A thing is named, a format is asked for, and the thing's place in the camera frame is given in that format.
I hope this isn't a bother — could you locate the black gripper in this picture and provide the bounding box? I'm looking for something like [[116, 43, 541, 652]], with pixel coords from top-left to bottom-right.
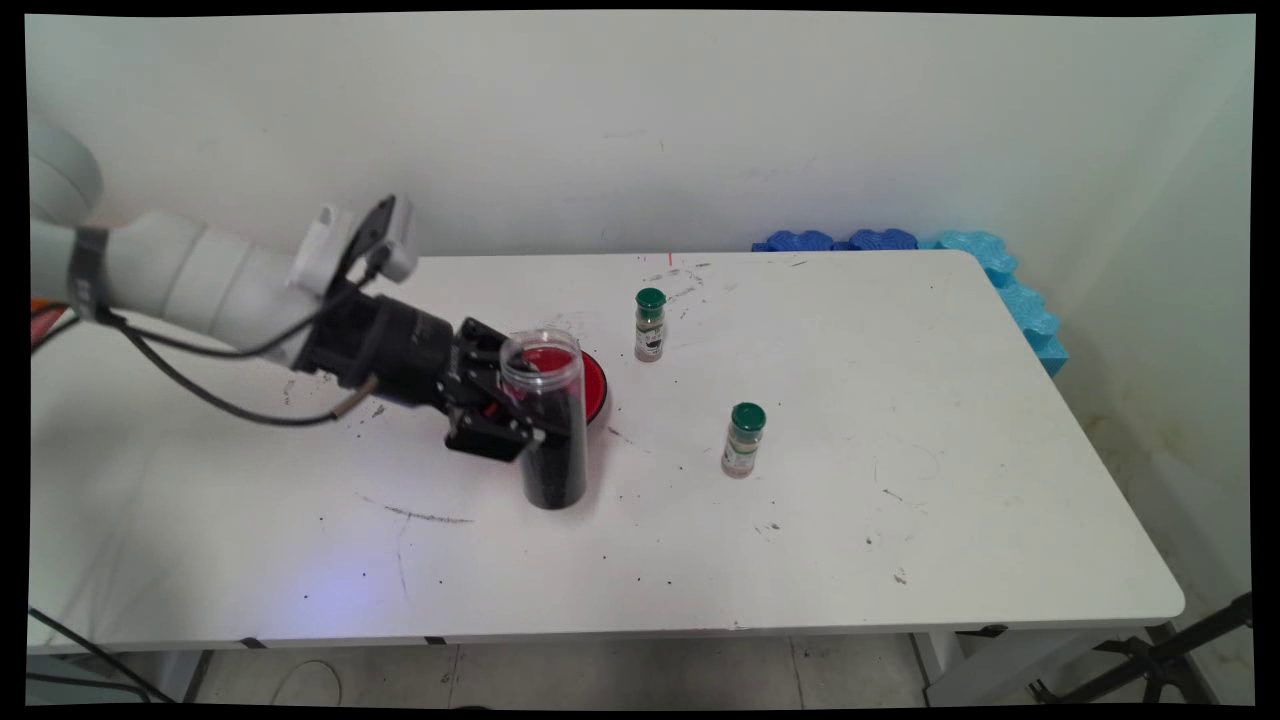
[[293, 280, 547, 464]]

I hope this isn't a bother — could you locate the clear plastic jar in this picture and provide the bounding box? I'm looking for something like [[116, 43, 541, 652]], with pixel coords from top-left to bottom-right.
[[498, 327, 591, 511]]

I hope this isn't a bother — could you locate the red bowl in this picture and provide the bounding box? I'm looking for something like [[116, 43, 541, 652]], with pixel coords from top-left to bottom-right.
[[518, 344, 609, 427]]

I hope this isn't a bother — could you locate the green-capped spice bottle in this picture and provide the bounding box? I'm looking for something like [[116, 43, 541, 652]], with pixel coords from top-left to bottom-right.
[[721, 402, 768, 480], [633, 288, 668, 363]]

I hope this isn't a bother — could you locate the dark blue foam mat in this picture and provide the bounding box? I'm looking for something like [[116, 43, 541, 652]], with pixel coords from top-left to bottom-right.
[[752, 228, 919, 253]]

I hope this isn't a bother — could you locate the light blue foam mat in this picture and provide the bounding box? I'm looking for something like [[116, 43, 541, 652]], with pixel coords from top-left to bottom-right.
[[918, 230, 1069, 379]]

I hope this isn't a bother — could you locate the black tripod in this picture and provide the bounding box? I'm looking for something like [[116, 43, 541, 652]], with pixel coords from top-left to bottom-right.
[[1030, 592, 1254, 707]]

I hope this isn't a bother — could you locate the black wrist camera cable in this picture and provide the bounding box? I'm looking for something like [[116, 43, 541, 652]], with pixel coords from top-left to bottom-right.
[[28, 194, 399, 359]]

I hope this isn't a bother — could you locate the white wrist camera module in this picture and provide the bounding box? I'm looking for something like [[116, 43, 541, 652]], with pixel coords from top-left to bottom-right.
[[290, 194, 419, 297]]

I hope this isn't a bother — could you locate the thin grey floor wire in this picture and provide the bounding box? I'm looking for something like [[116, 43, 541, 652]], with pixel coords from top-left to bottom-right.
[[274, 658, 347, 707]]

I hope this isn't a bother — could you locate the black velcro strap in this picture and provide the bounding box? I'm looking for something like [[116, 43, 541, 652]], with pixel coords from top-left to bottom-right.
[[68, 226, 112, 323]]

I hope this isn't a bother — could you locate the white table leg frame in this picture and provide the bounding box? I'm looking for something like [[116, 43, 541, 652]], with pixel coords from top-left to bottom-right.
[[910, 622, 1186, 707]]

